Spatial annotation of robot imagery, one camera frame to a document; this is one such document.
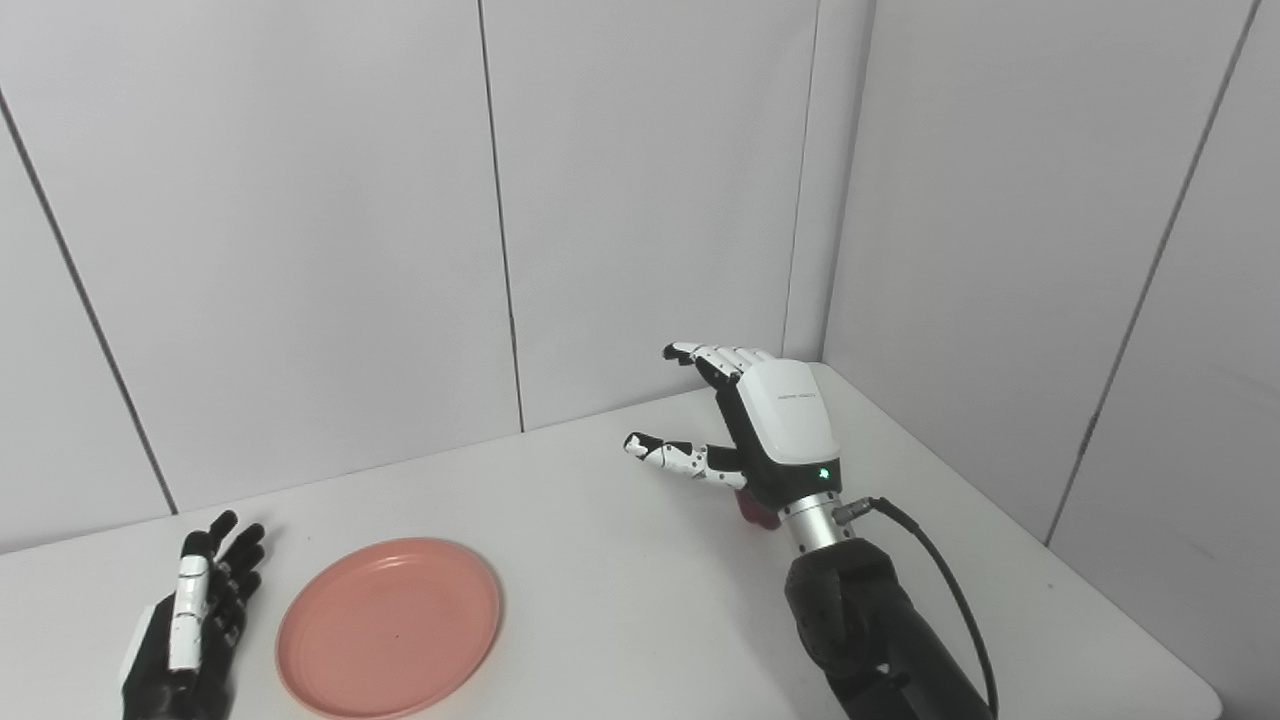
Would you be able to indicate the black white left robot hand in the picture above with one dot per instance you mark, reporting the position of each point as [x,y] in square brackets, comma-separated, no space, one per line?
[155,680]

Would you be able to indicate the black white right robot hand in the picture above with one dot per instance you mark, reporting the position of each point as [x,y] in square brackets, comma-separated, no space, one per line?
[790,420]

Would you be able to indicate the red apple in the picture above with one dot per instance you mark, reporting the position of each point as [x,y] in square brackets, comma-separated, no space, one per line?
[757,512]

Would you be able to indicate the pink plastic plate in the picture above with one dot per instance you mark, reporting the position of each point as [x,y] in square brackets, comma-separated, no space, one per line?
[390,630]

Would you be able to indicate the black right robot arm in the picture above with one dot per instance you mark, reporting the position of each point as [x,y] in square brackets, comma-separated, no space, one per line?
[870,630]

